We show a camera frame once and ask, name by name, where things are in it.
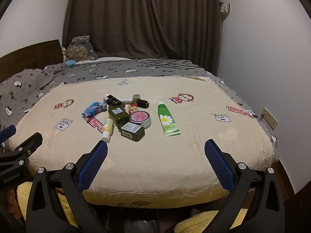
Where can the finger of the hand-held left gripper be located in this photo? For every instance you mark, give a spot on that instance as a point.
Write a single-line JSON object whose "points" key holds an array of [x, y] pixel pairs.
{"points": [[7, 132], [26, 144]]}

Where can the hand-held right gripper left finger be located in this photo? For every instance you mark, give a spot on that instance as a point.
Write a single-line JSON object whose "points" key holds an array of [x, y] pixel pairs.
{"points": [[93, 167]]}

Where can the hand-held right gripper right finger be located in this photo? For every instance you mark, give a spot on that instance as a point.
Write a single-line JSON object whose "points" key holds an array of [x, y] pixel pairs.
{"points": [[218, 167]]}

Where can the black cardboard box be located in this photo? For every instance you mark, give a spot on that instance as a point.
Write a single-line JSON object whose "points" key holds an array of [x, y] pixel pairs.
{"points": [[113, 99]]}

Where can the black bottle green cap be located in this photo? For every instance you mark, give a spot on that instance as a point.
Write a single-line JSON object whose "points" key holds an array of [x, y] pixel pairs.
{"points": [[143, 103]]}

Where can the yellow fluffy clothing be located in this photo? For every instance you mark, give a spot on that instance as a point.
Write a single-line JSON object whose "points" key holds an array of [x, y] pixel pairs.
{"points": [[23, 196]]}

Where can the yellow bottle with white cap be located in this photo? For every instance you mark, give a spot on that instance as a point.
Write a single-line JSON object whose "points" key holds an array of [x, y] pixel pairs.
{"points": [[107, 128]]}

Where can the small labelled dark green bottle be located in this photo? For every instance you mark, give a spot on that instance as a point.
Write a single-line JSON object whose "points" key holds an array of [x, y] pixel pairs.
{"points": [[132, 131]]}

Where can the large dark green bottle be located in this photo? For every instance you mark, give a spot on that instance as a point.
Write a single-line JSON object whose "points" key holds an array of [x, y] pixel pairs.
{"points": [[117, 115]]}

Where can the blue snack wrapper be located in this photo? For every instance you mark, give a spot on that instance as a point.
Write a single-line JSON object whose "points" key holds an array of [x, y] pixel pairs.
{"points": [[93, 109]]}

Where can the beige cartoon-print blanket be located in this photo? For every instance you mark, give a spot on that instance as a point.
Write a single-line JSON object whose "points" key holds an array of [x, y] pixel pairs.
{"points": [[158, 165]]}

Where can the round pink-lidded tin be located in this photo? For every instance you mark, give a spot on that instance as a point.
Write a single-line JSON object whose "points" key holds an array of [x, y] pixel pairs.
{"points": [[140, 119]]}

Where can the green daisy-print tube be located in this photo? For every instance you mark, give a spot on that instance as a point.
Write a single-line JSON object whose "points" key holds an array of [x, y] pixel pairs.
{"points": [[167, 121]]}

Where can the dark wooden headboard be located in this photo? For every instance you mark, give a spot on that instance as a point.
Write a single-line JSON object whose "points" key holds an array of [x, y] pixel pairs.
{"points": [[29, 55]]}

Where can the beige tape roll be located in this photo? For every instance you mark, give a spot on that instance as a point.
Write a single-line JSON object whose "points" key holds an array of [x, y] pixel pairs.
{"points": [[136, 96]]}

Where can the light blue cloth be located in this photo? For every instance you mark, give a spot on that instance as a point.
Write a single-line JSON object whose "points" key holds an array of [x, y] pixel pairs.
{"points": [[71, 63]]}

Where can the small plush figure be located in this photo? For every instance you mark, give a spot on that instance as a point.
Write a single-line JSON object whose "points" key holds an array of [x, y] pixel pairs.
{"points": [[64, 53]]}

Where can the patterned plush toy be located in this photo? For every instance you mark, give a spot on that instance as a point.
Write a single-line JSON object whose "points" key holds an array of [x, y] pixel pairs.
{"points": [[77, 49]]}

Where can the white pillow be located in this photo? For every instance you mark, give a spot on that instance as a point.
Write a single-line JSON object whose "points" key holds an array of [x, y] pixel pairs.
{"points": [[102, 59]]}

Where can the grey printed duvet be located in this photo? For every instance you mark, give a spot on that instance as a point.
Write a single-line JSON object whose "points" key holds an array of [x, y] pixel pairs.
{"points": [[150, 65]]}

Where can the dark brown curtain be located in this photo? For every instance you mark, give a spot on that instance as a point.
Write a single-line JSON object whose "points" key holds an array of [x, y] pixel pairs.
{"points": [[145, 19]]}

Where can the beige wall socket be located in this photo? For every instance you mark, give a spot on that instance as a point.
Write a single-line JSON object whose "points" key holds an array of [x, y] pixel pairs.
{"points": [[269, 118]]}

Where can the small wall shelf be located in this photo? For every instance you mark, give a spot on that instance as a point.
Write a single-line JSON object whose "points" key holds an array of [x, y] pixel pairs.
{"points": [[224, 8]]}

